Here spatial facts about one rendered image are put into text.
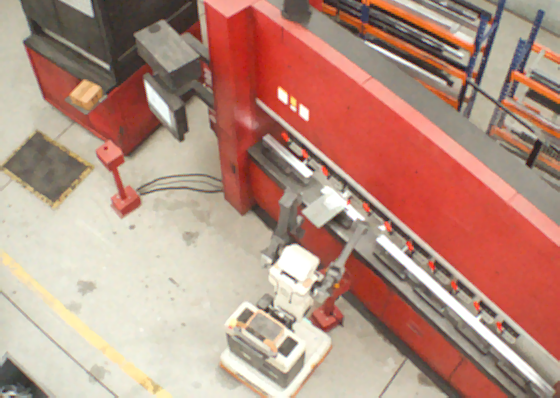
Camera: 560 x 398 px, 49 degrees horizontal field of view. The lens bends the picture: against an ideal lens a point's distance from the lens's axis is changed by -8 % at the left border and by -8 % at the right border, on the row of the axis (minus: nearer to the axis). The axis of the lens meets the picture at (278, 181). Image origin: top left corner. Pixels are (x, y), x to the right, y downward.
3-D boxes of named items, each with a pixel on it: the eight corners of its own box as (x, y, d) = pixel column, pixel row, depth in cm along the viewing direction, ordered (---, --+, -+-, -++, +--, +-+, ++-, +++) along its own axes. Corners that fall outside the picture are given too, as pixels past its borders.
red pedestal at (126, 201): (109, 205, 591) (89, 150, 523) (130, 190, 600) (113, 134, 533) (121, 219, 582) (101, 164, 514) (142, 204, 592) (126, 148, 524)
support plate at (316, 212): (301, 212, 470) (301, 211, 470) (327, 192, 481) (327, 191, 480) (318, 228, 463) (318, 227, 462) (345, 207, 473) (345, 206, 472)
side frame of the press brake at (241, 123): (223, 199, 596) (203, -1, 408) (293, 149, 629) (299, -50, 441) (241, 216, 585) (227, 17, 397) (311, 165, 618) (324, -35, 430)
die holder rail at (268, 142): (262, 145, 520) (262, 137, 512) (268, 141, 522) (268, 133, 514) (306, 184, 498) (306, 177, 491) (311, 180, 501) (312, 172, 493)
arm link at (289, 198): (276, 197, 399) (289, 206, 395) (289, 185, 407) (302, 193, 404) (269, 242, 432) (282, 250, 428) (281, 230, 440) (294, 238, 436)
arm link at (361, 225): (359, 214, 419) (372, 221, 418) (356, 217, 432) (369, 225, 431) (324, 274, 411) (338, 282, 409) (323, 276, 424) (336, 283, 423)
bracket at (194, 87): (169, 97, 514) (168, 91, 508) (194, 82, 524) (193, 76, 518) (199, 125, 497) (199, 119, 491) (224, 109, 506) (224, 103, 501)
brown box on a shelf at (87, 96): (64, 100, 535) (61, 90, 525) (85, 82, 547) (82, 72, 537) (86, 115, 525) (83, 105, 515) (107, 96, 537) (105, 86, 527)
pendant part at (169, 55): (148, 112, 510) (132, 33, 441) (175, 97, 519) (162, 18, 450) (182, 152, 487) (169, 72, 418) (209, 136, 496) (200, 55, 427)
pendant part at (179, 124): (148, 107, 495) (142, 75, 465) (162, 100, 499) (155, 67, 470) (179, 143, 474) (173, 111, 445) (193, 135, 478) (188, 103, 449)
